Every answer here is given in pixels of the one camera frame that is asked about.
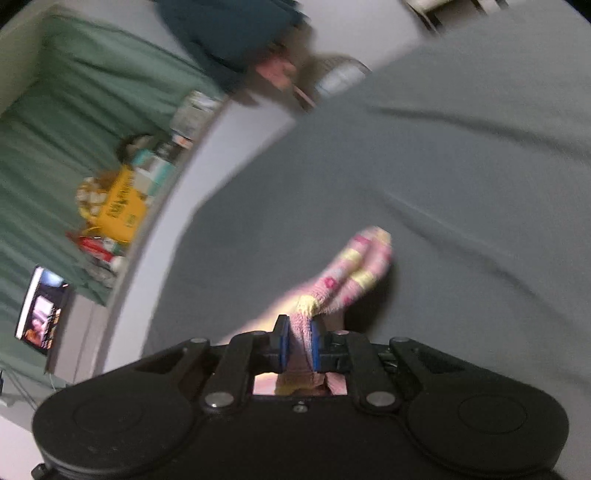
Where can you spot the monkey plush toy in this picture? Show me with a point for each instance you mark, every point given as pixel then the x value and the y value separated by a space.
pixel 94 194

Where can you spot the clear plastic container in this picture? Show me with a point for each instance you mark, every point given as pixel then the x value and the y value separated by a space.
pixel 194 113

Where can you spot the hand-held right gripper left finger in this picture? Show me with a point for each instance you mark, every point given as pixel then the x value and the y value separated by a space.
pixel 282 344

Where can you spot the green curtain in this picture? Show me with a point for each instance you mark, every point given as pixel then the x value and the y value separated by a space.
pixel 69 115

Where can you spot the grey flat box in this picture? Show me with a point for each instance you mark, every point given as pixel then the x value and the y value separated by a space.
pixel 78 341

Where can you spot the cream black wooden chair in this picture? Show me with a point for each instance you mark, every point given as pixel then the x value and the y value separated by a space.
pixel 443 9

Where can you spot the dark teal jacket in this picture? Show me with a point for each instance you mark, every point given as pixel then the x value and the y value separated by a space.
pixel 231 37

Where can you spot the yellow box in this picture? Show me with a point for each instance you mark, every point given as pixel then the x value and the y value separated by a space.
pixel 122 207

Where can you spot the pink yellow striped sweater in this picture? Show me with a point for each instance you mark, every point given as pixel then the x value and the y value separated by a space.
pixel 351 272

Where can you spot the white teal cardboard box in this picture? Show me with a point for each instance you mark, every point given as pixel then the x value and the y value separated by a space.
pixel 154 175

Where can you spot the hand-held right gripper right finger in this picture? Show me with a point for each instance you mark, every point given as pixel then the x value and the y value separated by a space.
pixel 317 346

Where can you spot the grey bed sheet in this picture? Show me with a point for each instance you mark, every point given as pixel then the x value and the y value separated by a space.
pixel 438 184

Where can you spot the open laptop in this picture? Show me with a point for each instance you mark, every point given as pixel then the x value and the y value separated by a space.
pixel 39 309

